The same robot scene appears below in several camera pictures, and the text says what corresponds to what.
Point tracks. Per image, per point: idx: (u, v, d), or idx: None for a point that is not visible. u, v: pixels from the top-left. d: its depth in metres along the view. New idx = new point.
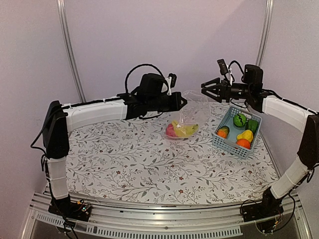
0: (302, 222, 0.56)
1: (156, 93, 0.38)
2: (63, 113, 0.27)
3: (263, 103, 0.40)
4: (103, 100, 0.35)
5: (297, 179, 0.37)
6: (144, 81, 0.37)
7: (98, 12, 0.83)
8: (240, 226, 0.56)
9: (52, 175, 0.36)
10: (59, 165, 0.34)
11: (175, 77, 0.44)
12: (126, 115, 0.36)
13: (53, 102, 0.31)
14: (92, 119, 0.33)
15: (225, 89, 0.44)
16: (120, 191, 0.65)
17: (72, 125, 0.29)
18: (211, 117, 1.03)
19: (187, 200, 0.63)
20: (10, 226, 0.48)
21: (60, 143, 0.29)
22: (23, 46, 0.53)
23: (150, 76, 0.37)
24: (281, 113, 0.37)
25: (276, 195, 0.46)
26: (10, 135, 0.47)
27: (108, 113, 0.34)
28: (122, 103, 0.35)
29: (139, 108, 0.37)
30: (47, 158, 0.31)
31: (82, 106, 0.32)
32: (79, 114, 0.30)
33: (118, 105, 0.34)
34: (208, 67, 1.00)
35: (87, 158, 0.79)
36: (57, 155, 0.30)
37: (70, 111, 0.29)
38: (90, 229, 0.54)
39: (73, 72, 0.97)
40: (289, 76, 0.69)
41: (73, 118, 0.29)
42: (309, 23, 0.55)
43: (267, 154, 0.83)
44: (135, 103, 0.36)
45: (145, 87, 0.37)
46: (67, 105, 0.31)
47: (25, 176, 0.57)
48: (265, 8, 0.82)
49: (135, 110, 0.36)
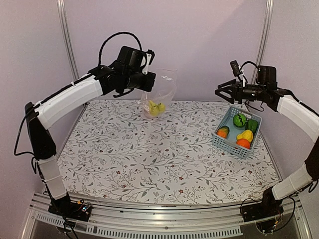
0: (302, 222, 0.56)
1: (136, 68, 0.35)
2: (34, 113, 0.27)
3: (279, 102, 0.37)
4: (72, 83, 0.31)
5: (299, 186, 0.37)
6: (122, 53, 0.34)
7: (99, 12, 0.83)
8: (240, 226, 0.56)
9: (45, 176, 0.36)
10: (50, 165, 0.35)
11: (154, 55, 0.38)
12: (102, 90, 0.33)
13: (27, 105, 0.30)
14: (67, 107, 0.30)
15: (236, 90, 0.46)
16: (120, 191, 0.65)
17: (48, 122, 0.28)
18: (211, 117, 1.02)
19: (187, 200, 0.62)
20: (10, 226, 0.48)
21: (44, 142, 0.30)
22: (23, 46, 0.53)
23: (129, 47, 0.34)
24: (296, 117, 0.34)
25: (276, 195, 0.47)
26: (11, 134, 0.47)
27: (81, 95, 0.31)
28: (93, 79, 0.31)
29: (114, 78, 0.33)
30: (37, 160, 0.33)
31: (51, 99, 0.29)
32: (51, 108, 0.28)
33: (88, 83, 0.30)
34: (208, 66, 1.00)
35: (87, 158, 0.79)
36: (46, 154, 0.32)
37: (41, 109, 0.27)
38: (90, 229, 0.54)
39: (73, 72, 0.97)
40: (289, 75, 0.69)
41: (47, 114, 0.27)
42: (309, 23, 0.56)
43: (267, 153, 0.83)
44: (109, 74, 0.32)
45: (123, 59, 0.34)
46: (38, 103, 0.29)
47: (25, 176, 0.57)
48: (265, 8, 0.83)
49: (110, 81, 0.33)
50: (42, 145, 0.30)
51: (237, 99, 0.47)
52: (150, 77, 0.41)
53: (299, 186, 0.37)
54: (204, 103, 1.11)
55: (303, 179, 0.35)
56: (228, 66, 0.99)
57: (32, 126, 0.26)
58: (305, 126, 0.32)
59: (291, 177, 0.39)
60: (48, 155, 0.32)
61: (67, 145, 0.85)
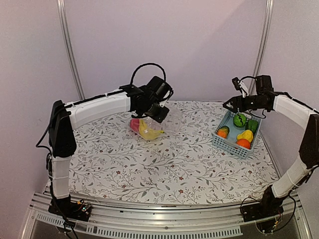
0: (302, 223, 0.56)
1: (159, 97, 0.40)
2: (67, 112, 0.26)
3: (275, 102, 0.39)
4: (105, 94, 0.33)
5: (296, 179, 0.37)
6: (153, 82, 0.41)
7: (98, 12, 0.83)
8: (240, 226, 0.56)
9: (55, 174, 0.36)
10: (63, 164, 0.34)
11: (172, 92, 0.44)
12: (130, 107, 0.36)
13: (56, 103, 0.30)
14: (95, 115, 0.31)
15: (236, 101, 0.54)
16: (120, 191, 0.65)
17: (76, 123, 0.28)
18: (211, 117, 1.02)
19: (187, 200, 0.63)
20: (10, 226, 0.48)
21: (67, 144, 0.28)
22: (23, 46, 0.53)
23: (161, 78, 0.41)
24: (290, 112, 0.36)
25: (275, 193, 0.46)
26: (10, 134, 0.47)
27: (111, 107, 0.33)
28: (126, 95, 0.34)
29: (143, 99, 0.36)
30: (53, 157, 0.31)
31: (84, 103, 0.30)
32: (82, 112, 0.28)
33: (122, 98, 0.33)
34: (208, 66, 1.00)
35: (87, 158, 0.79)
36: (65, 154, 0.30)
37: (73, 109, 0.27)
38: (90, 229, 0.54)
39: (73, 72, 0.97)
40: (289, 75, 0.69)
41: (77, 116, 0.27)
42: (309, 23, 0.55)
43: (267, 154, 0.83)
44: (139, 94, 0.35)
45: (153, 87, 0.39)
46: (70, 103, 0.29)
47: (25, 176, 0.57)
48: (265, 8, 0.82)
49: (138, 101, 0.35)
50: (64, 144, 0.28)
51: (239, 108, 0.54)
52: (164, 111, 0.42)
53: (297, 179, 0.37)
54: (204, 103, 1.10)
55: (299, 172, 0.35)
56: (227, 66, 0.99)
57: (63, 124, 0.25)
58: (298, 119, 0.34)
59: (290, 173, 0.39)
60: (66, 155, 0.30)
61: None
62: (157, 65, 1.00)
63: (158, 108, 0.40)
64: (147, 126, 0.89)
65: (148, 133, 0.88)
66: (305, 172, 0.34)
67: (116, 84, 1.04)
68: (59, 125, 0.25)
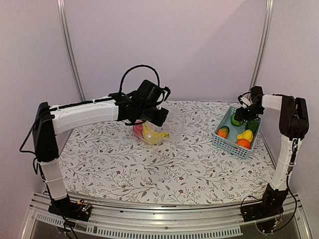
0: (302, 222, 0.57)
1: (152, 102, 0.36)
2: (50, 115, 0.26)
3: (263, 99, 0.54)
4: (93, 100, 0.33)
5: (287, 159, 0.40)
6: (144, 86, 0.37)
7: (98, 12, 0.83)
8: (240, 226, 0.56)
9: (47, 177, 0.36)
10: (55, 165, 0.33)
11: (168, 92, 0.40)
12: (118, 116, 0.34)
13: (42, 106, 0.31)
14: (81, 121, 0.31)
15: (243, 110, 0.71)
16: (120, 191, 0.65)
17: (59, 128, 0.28)
18: (211, 117, 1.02)
19: (187, 200, 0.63)
20: (10, 226, 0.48)
21: (49, 146, 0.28)
22: (22, 47, 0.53)
23: (151, 82, 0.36)
24: (271, 104, 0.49)
25: (273, 185, 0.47)
26: (10, 134, 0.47)
27: (97, 114, 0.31)
28: (114, 103, 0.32)
29: (133, 108, 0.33)
30: (38, 162, 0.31)
31: (71, 107, 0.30)
32: (67, 116, 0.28)
33: (109, 106, 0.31)
34: (208, 66, 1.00)
35: (87, 158, 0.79)
36: (47, 158, 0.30)
37: (57, 114, 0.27)
38: (90, 230, 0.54)
39: (73, 71, 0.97)
40: (289, 75, 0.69)
41: (61, 121, 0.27)
42: (309, 22, 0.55)
43: (266, 154, 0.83)
44: (127, 103, 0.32)
45: (143, 91, 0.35)
46: (55, 107, 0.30)
47: (25, 176, 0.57)
48: (265, 8, 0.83)
49: (127, 111, 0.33)
50: (46, 148, 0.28)
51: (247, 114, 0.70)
52: (163, 112, 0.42)
53: (288, 159, 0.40)
54: (203, 103, 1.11)
55: (286, 148, 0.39)
56: (227, 65, 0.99)
57: (44, 128, 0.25)
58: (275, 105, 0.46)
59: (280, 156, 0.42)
60: (48, 158, 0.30)
61: (67, 145, 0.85)
62: (157, 65, 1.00)
63: (155, 112, 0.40)
64: (150, 130, 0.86)
65: (152, 137, 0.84)
66: (290, 145, 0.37)
67: (115, 84, 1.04)
68: (40, 130, 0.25)
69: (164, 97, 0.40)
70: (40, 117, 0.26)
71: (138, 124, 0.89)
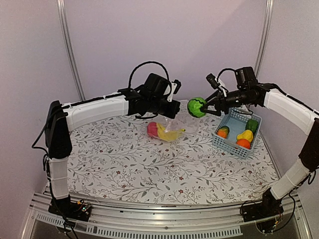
0: (302, 223, 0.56)
1: (159, 94, 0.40)
2: (63, 113, 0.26)
3: (266, 97, 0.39)
4: (103, 96, 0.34)
5: (297, 180, 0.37)
6: (150, 80, 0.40)
7: (98, 11, 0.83)
8: (240, 226, 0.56)
9: (53, 175, 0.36)
10: (59, 165, 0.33)
11: (179, 85, 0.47)
12: (128, 111, 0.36)
13: (53, 103, 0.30)
14: (92, 117, 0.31)
15: (219, 102, 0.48)
16: (120, 191, 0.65)
17: (73, 125, 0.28)
18: (211, 117, 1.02)
19: (187, 200, 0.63)
20: (10, 227, 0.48)
21: (63, 144, 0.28)
22: (21, 46, 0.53)
23: (157, 76, 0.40)
24: (282, 109, 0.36)
25: (275, 194, 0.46)
26: (10, 135, 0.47)
27: (108, 110, 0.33)
28: (124, 98, 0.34)
29: (141, 102, 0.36)
30: (49, 158, 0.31)
31: (82, 104, 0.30)
32: (80, 113, 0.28)
33: (120, 101, 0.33)
34: (208, 67, 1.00)
35: (87, 158, 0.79)
36: (60, 155, 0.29)
37: (70, 111, 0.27)
38: (90, 229, 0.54)
39: (73, 72, 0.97)
40: (289, 75, 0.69)
41: (74, 118, 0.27)
42: (309, 23, 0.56)
43: (267, 154, 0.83)
44: (136, 98, 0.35)
45: (151, 85, 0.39)
46: (67, 104, 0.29)
47: (25, 176, 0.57)
48: (265, 8, 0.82)
49: (136, 105, 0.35)
50: (60, 145, 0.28)
51: (222, 108, 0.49)
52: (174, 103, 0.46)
53: (297, 181, 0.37)
54: None
55: (300, 173, 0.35)
56: (228, 65, 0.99)
57: (58, 126, 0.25)
58: (289, 114, 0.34)
59: (288, 173, 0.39)
60: (61, 156, 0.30)
61: None
62: (156, 66, 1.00)
63: (166, 104, 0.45)
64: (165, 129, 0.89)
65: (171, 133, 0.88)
66: (306, 171, 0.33)
67: (115, 84, 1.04)
68: (54, 127, 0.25)
69: (175, 89, 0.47)
70: (54, 114, 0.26)
71: (153, 124, 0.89)
